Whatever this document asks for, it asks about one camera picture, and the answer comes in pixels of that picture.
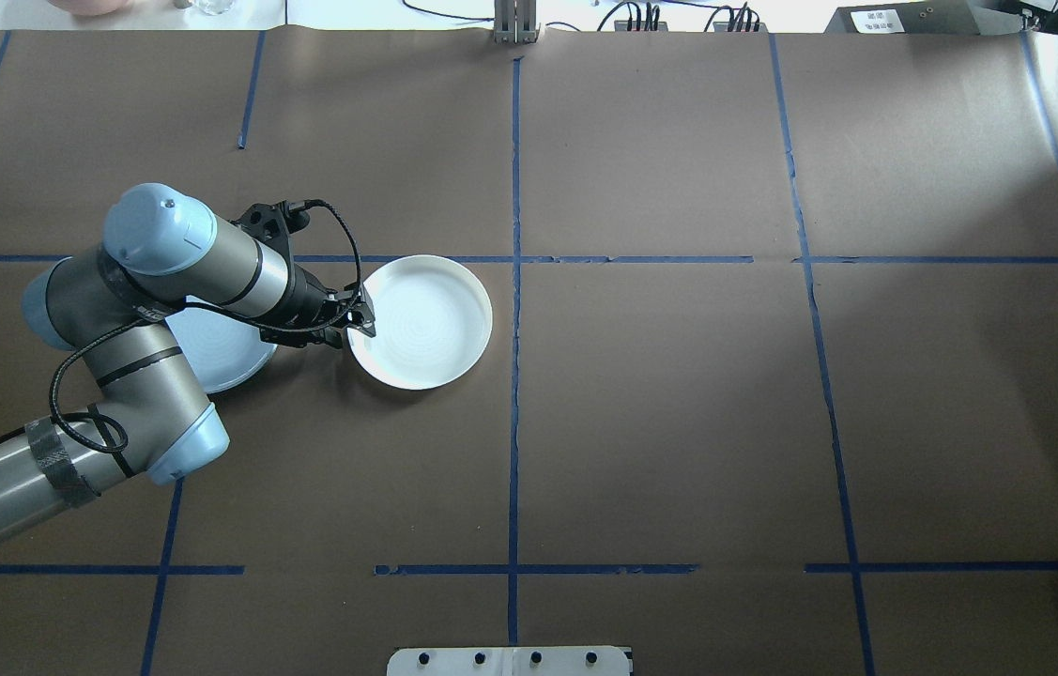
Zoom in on white ceramic plate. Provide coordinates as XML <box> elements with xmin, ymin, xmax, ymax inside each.
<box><xmin>346</xmin><ymin>254</ymin><xmax>494</xmax><ymax>392</ymax></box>

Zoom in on white side table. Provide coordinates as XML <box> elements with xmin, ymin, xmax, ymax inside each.
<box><xmin>0</xmin><ymin>0</ymin><xmax>1058</xmax><ymax>36</ymax></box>

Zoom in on pink bowl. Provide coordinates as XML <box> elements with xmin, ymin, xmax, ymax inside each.
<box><xmin>48</xmin><ymin>0</ymin><xmax>137</xmax><ymax>18</ymax></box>

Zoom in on black box with white label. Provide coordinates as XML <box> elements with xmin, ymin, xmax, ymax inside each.
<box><xmin>822</xmin><ymin>0</ymin><xmax>996</xmax><ymax>35</ymax></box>

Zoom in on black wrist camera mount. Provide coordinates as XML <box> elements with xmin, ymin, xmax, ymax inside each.
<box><xmin>236</xmin><ymin>200</ymin><xmax>314</xmax><ymax>247</ymax></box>

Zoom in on black cable on side table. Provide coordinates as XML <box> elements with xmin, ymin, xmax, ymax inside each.
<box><xmin>402</xmin><ymin>0</ymin><xmax>498</xmax><ymax>23</ymax></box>

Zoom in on aluminium profile post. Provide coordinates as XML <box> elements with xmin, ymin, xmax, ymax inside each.
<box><xmin>490</xmin><ymin>0</ymin><xmax>542</xmax><ymax>47</ymax></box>

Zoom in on white column with base plate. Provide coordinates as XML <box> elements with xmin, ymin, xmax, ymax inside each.
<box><xmin>387</xmin><ymin>646</ymin><xmax>634</xmax><ymax>676</ymax></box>

